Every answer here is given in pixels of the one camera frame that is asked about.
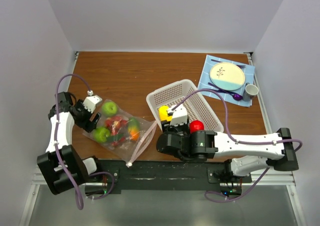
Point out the purple plastic spoon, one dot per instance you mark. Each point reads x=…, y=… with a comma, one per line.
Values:
x=234, y=95

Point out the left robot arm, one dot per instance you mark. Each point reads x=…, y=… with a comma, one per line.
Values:
x=60, y=153

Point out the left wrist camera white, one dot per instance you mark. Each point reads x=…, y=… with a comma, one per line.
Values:
x=91, y=102

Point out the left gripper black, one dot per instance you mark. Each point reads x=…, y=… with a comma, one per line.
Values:
x=87, y=125

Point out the white grey mug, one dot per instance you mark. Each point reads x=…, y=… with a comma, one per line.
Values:
x=250, y=91

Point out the aluminium frame rail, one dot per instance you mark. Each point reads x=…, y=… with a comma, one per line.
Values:
x=274, y=178

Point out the green fake apple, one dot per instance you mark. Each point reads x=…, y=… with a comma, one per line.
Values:
x=109, y=109
x=101, y=134

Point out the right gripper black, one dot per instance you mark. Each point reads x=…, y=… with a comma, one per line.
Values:
x=167, y=128

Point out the green fake apple top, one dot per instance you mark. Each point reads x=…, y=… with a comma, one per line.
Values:
x=109, y=109

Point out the round cream blue plate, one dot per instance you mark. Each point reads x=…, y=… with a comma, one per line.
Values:
x=227, y=76

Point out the blue checked cloth napkin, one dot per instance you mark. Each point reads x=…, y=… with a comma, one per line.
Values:
x=249, y=71

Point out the yellow fake lemon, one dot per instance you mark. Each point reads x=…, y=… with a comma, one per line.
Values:
x=163, y=113

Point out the purple plastic knife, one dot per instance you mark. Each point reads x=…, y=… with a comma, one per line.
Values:
x=240, y=66

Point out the green fake apple left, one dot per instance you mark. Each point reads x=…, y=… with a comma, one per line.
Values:
x=101, y=134

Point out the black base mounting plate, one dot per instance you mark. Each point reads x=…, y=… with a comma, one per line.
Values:
x=167, y=175

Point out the purple plastic fork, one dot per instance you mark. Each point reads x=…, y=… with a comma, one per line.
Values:
x=212, y=89

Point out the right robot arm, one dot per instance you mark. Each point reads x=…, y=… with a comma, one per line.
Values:
x=190, y=142

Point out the fake red grape bunch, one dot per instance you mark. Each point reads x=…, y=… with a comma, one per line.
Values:
x=117, y=126

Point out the clear zip top bag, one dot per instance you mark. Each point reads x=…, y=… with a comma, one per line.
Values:
x=127, y=136

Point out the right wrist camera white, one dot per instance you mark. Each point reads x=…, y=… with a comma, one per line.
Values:
x=179, y=115

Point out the red fake apple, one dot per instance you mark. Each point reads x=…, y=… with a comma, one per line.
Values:
x=196, y=125

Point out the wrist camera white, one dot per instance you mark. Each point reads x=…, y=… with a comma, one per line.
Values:
x=179, y=115
x=91, y=102

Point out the white perforated plastic basket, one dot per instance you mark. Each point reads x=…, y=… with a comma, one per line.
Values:
x=197, y=107

